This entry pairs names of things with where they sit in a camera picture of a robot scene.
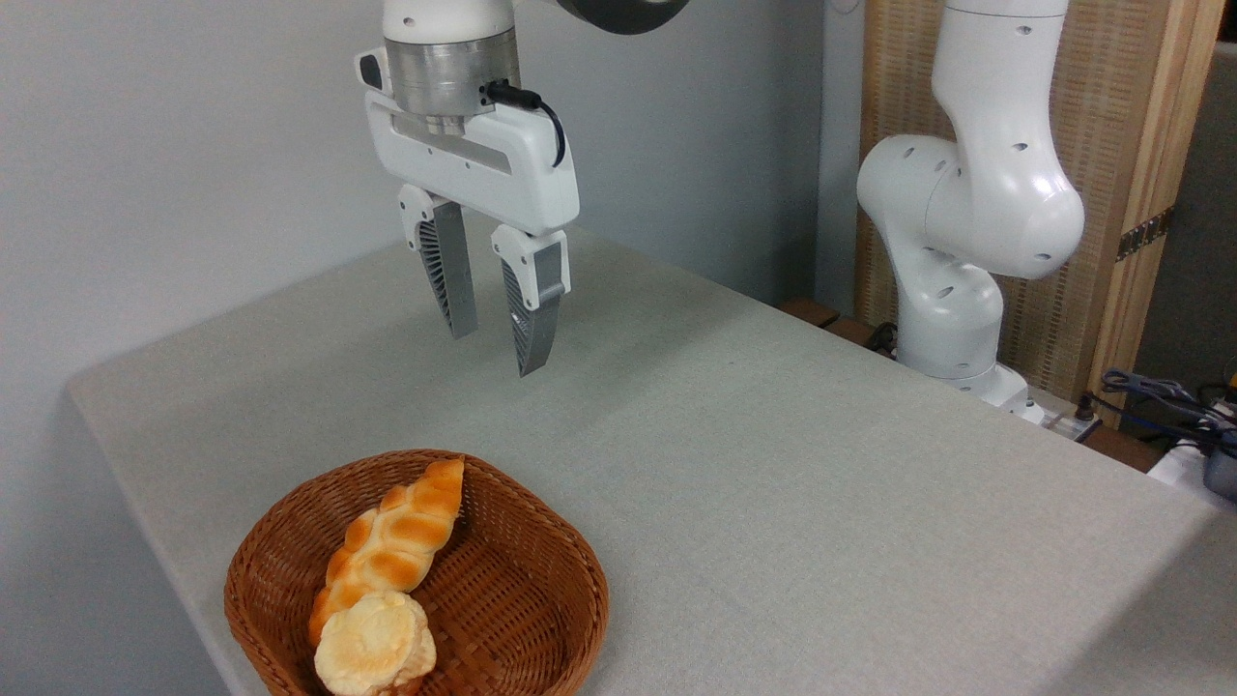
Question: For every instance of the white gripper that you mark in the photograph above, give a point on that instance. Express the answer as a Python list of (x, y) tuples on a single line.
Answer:
[(522, 164)]

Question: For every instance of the round flower-shaped bread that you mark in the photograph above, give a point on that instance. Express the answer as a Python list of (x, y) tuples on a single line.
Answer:
[(372, 643)]

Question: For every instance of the braided bread loaf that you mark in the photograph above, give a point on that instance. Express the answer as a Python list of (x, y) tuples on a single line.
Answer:
[(396, 541)]

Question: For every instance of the brown wicker basket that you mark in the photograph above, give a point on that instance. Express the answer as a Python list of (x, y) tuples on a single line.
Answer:
[(522, 599)]

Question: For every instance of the metal screen hinge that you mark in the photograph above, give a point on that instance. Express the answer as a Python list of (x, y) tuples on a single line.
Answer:
[(1145, 234)]

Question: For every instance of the white box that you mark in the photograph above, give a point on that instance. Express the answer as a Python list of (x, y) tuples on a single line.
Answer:
[(1179, 464)]

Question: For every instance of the grey container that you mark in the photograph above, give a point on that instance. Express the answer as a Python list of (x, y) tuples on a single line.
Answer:
[(1222, 476)]

